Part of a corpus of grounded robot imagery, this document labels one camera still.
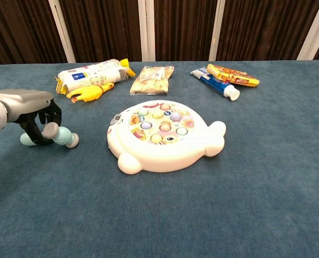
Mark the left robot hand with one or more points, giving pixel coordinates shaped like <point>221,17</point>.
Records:
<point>24,103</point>

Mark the mint green toy hammer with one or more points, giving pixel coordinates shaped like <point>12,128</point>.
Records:
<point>63,135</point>

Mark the white whack-a-mole toy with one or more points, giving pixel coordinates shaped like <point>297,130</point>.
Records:
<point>159,158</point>

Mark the yellow rubber chicken toy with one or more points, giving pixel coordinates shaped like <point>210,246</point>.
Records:
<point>90,92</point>

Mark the white snack package yellow ends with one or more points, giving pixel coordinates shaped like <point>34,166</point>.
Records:
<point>94,74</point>

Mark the dark brown curtain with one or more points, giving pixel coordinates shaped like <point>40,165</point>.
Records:
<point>108,27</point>

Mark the clear bag of snacks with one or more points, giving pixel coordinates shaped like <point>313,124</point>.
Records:
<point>151,80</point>

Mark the blue table cloth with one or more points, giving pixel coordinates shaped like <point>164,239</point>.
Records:
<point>159,215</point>

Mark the blue white toothpaste tube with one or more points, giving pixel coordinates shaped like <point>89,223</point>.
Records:
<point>218,85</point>

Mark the yellow orange snack packet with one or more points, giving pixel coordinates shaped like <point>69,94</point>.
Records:
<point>234,76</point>

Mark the white post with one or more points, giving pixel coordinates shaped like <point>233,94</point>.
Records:
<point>217,27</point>
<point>313,27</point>
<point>147,27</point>
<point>61,27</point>

